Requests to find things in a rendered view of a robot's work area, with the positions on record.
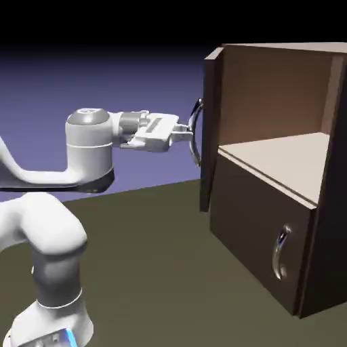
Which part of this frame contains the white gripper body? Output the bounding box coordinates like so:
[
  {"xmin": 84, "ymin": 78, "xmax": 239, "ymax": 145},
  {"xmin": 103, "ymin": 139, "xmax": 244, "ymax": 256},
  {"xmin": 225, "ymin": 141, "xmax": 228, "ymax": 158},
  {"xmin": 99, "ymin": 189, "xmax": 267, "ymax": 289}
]
[{"xmin": 120, "ymin": 113, "xmax": 180, "ymax": 153}]

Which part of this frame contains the curved silver door handle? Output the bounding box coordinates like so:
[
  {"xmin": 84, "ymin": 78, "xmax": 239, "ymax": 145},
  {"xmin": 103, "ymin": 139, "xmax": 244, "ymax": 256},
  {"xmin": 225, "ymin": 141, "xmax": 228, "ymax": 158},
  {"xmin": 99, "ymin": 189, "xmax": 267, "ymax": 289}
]
[
  {"xmin": 187, "ymin": 98, "xmax": 204, "ymax": 167},
  {"xmin": 272, "ymin": 224, "xmax": 292, "ymax": 282}
]

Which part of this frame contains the dark brown cabinet door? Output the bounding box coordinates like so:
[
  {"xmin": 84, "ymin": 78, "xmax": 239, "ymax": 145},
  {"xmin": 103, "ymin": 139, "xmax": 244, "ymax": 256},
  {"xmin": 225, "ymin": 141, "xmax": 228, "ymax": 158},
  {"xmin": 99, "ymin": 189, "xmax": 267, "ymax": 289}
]
[
  {"xmin": 199, "ymin": 46, "xmax": 225, "ymax": 213},
  {"xmin": 209, "ymin": 155, "xmax": 317, "ymax": 317}
]

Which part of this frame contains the dark brown wooden cabinet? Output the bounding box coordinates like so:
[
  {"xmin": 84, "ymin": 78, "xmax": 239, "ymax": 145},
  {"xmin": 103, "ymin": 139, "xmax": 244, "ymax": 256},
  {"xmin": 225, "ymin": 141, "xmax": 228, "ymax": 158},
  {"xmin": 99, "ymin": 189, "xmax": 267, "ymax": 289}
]
[{"xmin": 209, "ymin": 42, "xmax": 347, "ymax": 320}]

